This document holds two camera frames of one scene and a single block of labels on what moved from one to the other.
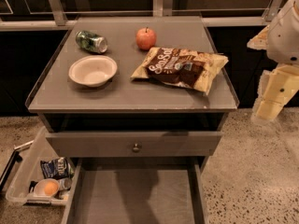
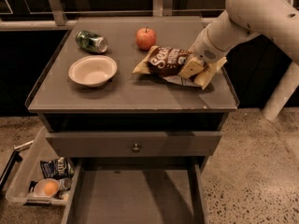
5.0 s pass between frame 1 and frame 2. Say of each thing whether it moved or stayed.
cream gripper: moved
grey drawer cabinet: stayed
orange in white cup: stayed
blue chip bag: stayed
